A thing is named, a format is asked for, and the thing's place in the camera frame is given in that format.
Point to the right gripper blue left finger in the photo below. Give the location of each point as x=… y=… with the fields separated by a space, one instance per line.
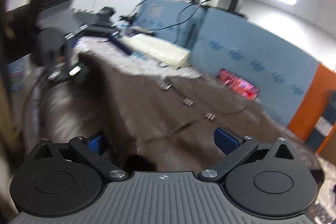
x=94 y=143

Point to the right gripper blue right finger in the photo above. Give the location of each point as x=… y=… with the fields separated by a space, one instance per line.
x=226 y=140

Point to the brown leather jacket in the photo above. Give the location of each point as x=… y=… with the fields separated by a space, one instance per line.
x=154 y=123

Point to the grey patterned bed sheet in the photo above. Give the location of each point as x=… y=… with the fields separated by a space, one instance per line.
x=256 y=183

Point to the orange cardboard box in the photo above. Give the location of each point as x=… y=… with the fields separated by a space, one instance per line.
x=313 y=103

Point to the light blue printed box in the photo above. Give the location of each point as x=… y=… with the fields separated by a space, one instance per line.
x=282 y=71

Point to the dark blue vacuum bottle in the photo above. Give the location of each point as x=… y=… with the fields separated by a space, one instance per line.
x=324 y=126

